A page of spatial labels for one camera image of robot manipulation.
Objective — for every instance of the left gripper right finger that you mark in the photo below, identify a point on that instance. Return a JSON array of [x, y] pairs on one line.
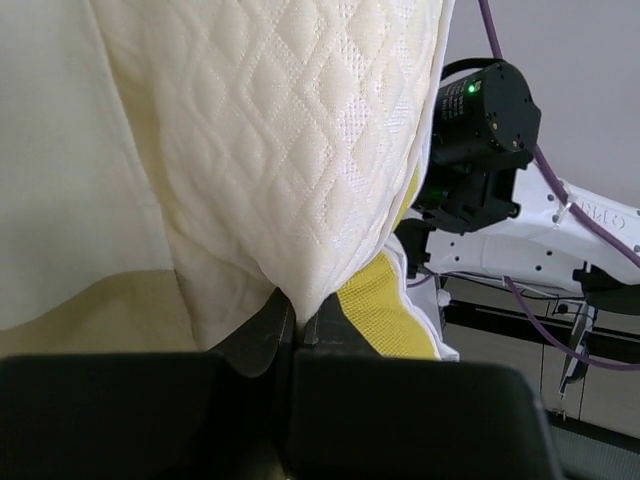
[[356, 414]]

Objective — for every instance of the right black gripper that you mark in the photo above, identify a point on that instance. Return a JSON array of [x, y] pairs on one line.
[[457, 204]]

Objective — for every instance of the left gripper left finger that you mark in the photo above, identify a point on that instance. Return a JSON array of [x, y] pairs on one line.
[[198, 415]]

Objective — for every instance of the cream pillow with yellow edge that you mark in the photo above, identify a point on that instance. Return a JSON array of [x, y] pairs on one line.
[[285, 141]]

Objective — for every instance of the blue beige patchwork pillowcase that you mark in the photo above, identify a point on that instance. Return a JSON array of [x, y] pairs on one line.
[[85, 261]]

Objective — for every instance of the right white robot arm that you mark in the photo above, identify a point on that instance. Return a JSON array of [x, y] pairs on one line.
[[564, 239]]

